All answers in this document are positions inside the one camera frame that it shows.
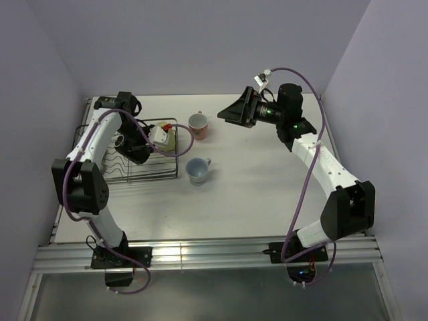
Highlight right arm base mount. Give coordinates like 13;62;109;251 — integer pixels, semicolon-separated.
262;237;328;264

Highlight black mug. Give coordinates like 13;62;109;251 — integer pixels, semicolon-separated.
114;134;127;149

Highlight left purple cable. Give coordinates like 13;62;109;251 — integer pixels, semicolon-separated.
62;108;195;296

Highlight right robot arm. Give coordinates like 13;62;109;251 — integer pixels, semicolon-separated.
217;84;375;261

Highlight pale yellow mug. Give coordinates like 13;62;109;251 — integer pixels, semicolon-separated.
156;121;176;151

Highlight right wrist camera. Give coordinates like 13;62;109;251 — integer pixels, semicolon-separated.
254;69;272;94

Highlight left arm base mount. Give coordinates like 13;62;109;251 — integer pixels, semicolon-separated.
90;241;153;294

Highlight pink patterned mug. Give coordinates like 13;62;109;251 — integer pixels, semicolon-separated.
188;111;209;140

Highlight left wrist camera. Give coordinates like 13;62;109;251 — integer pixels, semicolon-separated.
148;125;167;150

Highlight purple cable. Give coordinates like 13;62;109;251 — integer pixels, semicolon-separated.
270;66;336;285
62;108;195;296

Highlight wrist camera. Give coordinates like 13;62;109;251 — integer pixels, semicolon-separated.
148;125;167;150
254;69;272;94

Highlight aluminium mounting rail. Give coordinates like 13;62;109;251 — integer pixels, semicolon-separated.
31;234;383;274

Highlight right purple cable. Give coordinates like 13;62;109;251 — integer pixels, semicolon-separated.
270;66;336;285

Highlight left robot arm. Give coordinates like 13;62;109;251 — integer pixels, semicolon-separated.
51;92;152;267

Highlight wire dish rack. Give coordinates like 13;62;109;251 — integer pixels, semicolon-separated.
72;116;179;183

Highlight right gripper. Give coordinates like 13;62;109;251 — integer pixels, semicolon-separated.
217;86;285;128

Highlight light blue mug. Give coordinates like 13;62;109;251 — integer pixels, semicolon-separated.
185;158;211;186

